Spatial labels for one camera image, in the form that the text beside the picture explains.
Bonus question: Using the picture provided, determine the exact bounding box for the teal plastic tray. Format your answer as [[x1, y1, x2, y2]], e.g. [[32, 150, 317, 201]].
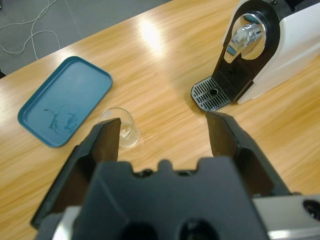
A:
[[17, 55, 114, 149]]

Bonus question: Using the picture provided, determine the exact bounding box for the clear drinking glass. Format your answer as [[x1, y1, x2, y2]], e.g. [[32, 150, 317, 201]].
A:
[[98, 107, 141, 149]]

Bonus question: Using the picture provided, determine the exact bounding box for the white coffee machine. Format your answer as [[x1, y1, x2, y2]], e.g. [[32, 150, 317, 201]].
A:
[[191, 0, 320, 112]]

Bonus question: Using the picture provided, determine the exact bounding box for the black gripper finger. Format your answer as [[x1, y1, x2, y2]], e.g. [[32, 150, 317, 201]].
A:
[[205, 111, 292, 199], [31, 117, 122, 230]]

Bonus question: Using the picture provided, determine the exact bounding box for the white floor cable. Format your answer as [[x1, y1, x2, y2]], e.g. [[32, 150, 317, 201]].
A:
[[0, 0, 61, 61]]

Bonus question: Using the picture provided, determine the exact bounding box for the metal drip tray grille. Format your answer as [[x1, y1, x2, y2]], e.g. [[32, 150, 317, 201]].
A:
[[191, 76, 231, 112]]

